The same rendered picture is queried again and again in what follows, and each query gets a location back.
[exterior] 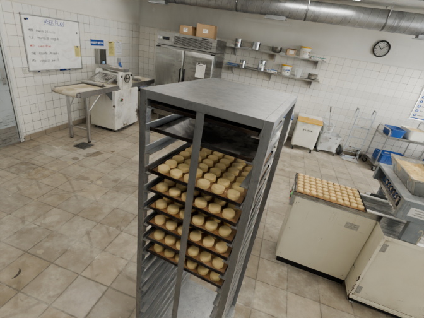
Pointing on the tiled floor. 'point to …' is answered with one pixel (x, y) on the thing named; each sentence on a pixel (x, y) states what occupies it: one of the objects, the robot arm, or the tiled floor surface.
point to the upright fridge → (185, 59)
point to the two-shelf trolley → (384, 144)
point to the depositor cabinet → (388, 274)
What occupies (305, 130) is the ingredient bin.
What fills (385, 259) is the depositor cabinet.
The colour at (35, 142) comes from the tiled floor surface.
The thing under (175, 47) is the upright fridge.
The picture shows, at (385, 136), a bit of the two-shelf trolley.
